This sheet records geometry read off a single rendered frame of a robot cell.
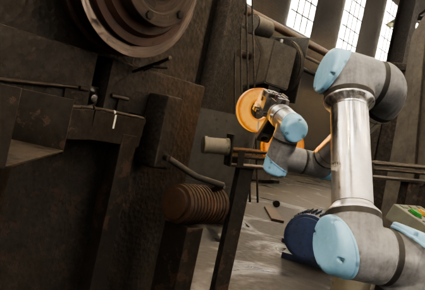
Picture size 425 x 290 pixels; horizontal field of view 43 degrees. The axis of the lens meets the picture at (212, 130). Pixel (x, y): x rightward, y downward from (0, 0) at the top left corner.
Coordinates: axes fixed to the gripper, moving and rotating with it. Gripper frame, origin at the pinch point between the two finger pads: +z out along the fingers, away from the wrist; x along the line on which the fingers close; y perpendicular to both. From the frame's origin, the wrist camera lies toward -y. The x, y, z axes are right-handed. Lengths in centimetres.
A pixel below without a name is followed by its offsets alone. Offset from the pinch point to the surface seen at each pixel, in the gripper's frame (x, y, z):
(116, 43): 53, 11, -16
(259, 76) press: -249, -88, 717
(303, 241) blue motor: -93, -98, 106
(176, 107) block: 28.8, -6.3, -3.9
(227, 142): 9.3, -13.7, -6.6
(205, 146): 16.5, -16.1, -7.9
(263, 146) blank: -3.9, -12.9, -5.6
